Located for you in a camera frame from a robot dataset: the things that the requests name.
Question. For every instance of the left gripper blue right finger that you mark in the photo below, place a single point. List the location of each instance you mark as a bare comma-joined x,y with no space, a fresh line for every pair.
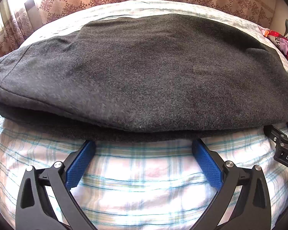
252,209

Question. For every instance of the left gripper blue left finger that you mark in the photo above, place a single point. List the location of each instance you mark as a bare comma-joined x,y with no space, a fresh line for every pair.
34,210

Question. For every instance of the dark grey pants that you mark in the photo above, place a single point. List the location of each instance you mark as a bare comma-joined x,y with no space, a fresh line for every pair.
147,79

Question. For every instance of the plaid bed sheet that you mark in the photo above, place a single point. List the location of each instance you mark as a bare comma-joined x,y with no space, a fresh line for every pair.
146,185

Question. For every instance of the colourful red pillow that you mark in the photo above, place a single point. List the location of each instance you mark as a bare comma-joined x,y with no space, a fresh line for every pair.
277,39

